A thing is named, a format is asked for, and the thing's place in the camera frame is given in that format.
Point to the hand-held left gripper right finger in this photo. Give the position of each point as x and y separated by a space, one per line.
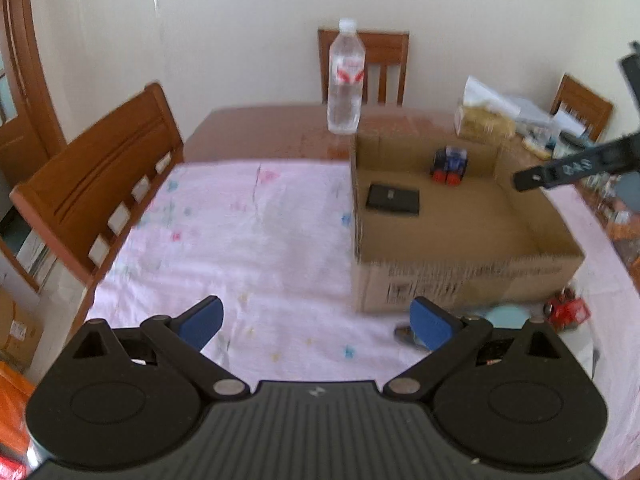
430 327

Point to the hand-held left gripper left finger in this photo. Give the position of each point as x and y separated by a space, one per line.
202 322

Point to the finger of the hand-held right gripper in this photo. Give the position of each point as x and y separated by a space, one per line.
565 169

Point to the clear black correction tape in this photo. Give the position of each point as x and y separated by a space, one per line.
404 335

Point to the light blue round case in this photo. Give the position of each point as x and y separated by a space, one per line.
507 317

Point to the cardboard box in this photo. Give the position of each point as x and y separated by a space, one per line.
450 240

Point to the glass jar dark lid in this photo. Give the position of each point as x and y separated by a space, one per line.
566 146

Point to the small printed packets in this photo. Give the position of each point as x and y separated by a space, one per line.
537 132

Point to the small wooden chair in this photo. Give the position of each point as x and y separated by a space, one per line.
585 97

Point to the clear plastic bag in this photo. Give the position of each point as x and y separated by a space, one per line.
625 235

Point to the gold foil bag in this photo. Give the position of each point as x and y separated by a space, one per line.
482 124

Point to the pink floral tablecloth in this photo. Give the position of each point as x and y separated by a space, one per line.
250 240

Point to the tissue box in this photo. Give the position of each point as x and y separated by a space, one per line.
487 92

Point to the blue red toy car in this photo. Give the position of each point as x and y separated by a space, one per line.
450 165

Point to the black wallet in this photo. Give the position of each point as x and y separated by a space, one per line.
393 200

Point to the stack of papers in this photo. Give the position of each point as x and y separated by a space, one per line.
37 260

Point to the brown carton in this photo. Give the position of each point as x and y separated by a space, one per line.
17 330

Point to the wide wooden chair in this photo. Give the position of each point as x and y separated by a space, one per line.
100 160

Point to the orange cloth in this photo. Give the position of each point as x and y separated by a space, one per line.
12 410

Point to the wooden slat-back chair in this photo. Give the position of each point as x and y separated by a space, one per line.
385 50

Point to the clear water bottle red label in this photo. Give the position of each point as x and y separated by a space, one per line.
345 90

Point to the wooden door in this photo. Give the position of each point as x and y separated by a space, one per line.
20 125

